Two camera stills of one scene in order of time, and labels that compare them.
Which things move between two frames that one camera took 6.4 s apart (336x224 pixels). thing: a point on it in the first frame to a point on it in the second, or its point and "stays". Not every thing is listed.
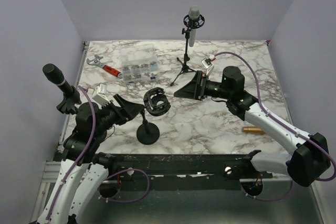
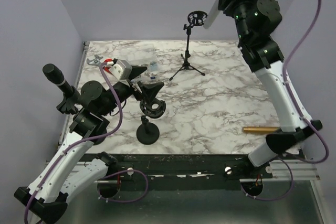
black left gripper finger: x=119 y=100 to x=136 y=71
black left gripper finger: x=128 y=109 to x=149 y=91
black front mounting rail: x=185 y=172 stays
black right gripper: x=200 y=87 to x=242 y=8
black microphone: x=55 y=76 stays
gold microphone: x=253 y=130 stays
